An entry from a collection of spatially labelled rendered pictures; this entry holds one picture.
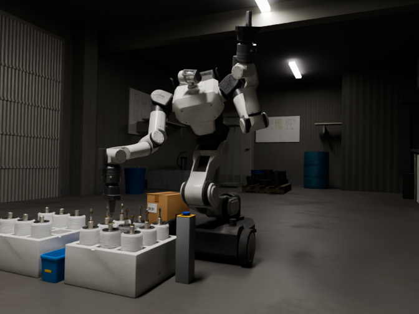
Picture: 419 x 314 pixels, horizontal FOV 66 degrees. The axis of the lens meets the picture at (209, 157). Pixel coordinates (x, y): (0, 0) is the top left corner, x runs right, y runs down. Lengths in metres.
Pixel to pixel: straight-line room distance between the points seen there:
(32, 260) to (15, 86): 3.66
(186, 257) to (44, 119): 4.21
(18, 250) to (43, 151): 3.62
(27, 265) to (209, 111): 1.19
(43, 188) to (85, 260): 3.91
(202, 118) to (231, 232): 0.66
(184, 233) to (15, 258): 0.86
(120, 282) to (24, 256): 0.57
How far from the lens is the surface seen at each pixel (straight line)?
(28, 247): 1.86
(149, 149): 1.66
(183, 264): 1.61
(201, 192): 1.77
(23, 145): 5.22
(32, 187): 5.33
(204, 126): 1.84
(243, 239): 1.83
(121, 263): 1.49
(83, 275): 1.64
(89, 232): 1.63
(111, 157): 1.51
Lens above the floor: 0.57
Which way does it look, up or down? 1 degrees up
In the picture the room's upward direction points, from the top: 1 degrees clockwise
